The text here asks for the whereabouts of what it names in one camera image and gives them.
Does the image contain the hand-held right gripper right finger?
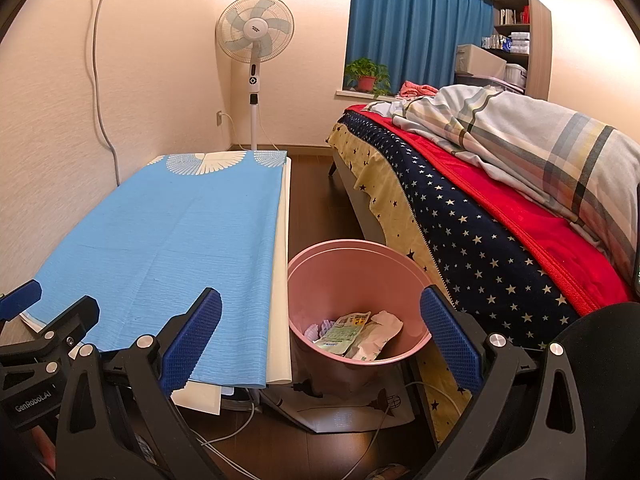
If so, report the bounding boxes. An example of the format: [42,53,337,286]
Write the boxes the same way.
[419,285,588,480]

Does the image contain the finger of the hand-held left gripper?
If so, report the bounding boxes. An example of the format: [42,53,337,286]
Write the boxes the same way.
[0,280,43,333]
[15,295,101,361]

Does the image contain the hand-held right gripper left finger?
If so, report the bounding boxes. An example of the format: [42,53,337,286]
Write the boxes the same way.
[55,287,223,480]

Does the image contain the green white packet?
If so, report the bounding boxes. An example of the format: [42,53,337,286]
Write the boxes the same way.
[314,311,373,356]

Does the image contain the purple foam net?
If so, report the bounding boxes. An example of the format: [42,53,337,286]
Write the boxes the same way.
[305,317,338,343]

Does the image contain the pink trash bin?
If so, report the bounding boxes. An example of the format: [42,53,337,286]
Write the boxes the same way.
[286,240,433,396]

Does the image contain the bed with star blanket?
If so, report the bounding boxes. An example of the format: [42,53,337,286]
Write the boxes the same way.
[326,110,583,441]

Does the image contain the blue tablecloth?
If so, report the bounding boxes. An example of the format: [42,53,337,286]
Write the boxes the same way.
[22,150,288,391]

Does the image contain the white printed paper bag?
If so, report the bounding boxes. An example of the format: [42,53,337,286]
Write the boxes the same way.
[260,375,416,435]

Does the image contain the red blanket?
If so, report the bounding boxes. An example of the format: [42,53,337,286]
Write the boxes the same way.
[345,104,636,316]

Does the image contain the plaid duvet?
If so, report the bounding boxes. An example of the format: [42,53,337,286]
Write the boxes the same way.
[362,84,640,281]

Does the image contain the pink clothes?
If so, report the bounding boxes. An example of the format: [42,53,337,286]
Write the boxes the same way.
[398,80,438,98]

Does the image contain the clear storage bin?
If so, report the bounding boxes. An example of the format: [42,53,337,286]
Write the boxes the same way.
[452,74,506,91]

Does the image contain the white window sill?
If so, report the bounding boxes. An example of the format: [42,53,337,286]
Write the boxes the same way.
[335,89,396,101]

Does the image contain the white lidded container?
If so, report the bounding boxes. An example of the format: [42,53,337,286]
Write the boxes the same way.
[504,63,529,93]

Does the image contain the potted green plant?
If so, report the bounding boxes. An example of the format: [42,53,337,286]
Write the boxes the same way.
[344,57,393,98]

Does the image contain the white cardboard box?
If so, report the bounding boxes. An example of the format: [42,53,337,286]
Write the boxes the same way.
[455,44,508,78]

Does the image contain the stack of white packages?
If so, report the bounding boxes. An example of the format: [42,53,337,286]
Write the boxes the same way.
[482,32,531,55]

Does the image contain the blue curtain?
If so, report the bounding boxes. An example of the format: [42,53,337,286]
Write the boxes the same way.
[344,0,496,93]

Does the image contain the white standing fan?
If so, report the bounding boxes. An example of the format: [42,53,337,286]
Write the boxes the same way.
[216,0,295,153]

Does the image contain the wooden bookshelf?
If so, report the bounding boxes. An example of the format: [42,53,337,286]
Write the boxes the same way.
[492,0,532,68]

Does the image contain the white floor cable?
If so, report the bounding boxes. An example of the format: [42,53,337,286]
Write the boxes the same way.
[195,400,263,476]

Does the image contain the grey wall cable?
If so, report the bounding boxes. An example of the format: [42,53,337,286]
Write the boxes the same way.
[92,0,121,186]

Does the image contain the grey bed frame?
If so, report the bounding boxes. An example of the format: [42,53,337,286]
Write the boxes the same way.
[330,152,386,246]

